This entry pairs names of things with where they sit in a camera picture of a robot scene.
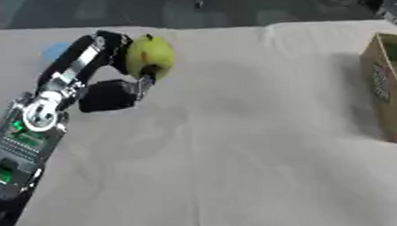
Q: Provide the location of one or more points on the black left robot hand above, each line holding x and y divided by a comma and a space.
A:
109, 94

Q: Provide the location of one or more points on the green toy apple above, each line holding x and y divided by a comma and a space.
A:
150, 55

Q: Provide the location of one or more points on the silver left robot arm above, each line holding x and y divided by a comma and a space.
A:
16, 144

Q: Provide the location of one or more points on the tan cardboard box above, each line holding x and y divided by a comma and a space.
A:
392, 88

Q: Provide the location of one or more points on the blue round object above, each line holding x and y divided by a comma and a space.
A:
55, 50

